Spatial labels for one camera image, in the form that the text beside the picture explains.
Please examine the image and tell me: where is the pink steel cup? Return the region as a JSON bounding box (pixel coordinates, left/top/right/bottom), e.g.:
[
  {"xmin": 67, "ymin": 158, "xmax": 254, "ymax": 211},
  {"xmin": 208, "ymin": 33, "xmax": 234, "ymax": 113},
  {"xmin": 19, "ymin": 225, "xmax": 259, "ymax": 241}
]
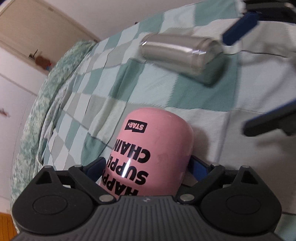
[{"xmin": 99, "ymin": 108, "xmax": 194, "ymax": 198}]

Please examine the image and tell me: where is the silver steel cup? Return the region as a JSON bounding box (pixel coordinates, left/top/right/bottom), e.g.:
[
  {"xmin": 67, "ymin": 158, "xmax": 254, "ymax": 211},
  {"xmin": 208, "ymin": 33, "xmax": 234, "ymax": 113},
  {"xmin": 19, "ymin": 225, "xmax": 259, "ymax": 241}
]
[{"xmin": 139, "ymin": 34, "xmax": 228, "ymax": 86}]

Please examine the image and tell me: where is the green floral quilt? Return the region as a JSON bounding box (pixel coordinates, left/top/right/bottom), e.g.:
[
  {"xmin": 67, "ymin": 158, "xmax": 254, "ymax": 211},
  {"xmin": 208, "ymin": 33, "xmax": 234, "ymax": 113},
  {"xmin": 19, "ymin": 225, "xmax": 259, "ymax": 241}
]
[{"xmin": 11, "ymin": 41, "xmax": 96, "ymax": 205}]

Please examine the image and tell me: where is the orange wooden headboard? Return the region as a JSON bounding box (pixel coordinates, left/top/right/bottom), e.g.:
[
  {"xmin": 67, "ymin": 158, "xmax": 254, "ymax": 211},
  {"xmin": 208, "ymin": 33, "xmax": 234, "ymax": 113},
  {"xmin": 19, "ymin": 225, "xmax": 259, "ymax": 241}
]
[{"xmin": 0, "ymin": 213, "xmax": 17, "ymax": 241}]

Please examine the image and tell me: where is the checkered green bed sheet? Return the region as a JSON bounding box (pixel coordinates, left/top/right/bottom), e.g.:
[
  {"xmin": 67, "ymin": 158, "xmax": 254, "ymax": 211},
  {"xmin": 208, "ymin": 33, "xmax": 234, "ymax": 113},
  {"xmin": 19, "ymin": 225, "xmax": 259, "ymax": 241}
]
[{"xmin": 34, "ymin": 1, "xmax": 295, "ymax": 240}]

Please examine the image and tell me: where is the white wardrobe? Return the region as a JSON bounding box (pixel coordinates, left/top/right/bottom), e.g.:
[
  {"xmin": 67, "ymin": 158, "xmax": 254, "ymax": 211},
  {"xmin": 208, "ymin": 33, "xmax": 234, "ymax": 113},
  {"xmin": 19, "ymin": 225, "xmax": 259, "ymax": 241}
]
[{"xmin": 1, "ymin": 48, "xmax": 46, "ymax": 213}]

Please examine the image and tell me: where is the beige wooden door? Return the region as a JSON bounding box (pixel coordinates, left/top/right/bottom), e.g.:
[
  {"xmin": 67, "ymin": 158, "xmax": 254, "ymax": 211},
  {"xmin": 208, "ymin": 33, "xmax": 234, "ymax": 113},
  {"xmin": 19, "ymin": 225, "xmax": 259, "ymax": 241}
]
[{"xmin": 1, "ymin": 0, "xmax": 100, "ymax": 74}]

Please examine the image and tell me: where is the brown plush toy on handle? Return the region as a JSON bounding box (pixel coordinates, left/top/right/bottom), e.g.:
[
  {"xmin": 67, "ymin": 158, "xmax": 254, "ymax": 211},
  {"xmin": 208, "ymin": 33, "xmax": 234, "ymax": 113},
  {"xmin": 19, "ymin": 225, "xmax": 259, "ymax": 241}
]
[{"xmin": 35, "ymin": 55, "xmax": 52, "ymax": 71}]

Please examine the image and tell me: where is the black door handle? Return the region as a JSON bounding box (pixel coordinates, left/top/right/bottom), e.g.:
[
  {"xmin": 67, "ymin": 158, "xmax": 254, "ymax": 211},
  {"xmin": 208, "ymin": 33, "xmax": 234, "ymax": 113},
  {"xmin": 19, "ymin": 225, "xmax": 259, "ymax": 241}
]
[{"xmin": 29, "ymin": 50, "xmax": 38, "ymax": 60}]

